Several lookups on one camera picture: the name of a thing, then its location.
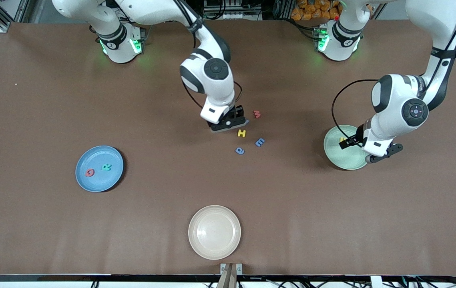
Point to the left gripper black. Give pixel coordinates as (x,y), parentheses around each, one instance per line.
(356,137)

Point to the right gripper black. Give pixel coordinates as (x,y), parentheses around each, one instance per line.
(236,112)

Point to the yellow foam uppercase H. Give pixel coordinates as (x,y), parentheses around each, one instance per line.
(242,133)

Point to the blue foam lowercase m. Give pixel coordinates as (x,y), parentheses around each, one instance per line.
(260,142)

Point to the green foam letter R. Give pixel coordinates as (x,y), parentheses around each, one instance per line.
(105,167)

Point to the red foam letter Q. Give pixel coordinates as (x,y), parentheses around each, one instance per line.
(87,173)

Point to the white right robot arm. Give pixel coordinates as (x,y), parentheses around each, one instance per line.
(211,96)

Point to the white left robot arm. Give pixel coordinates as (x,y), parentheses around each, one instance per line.
(396,100)

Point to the green plate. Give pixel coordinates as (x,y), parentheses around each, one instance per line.
(346,158)

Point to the blue foam lowercase a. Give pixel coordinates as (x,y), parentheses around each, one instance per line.
(242,152)

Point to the beige plate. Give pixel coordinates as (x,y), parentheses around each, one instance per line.
(214,232)

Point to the blue plate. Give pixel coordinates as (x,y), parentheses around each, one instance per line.
(99,184)

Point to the white power strip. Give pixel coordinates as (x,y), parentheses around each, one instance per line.
(242,16)

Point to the orange mesh bag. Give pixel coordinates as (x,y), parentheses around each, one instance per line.
(316,10)

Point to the brown table mat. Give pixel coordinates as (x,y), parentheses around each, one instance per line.
(51,100)

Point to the small metal bracket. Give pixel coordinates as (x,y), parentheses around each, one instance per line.
(239,268)

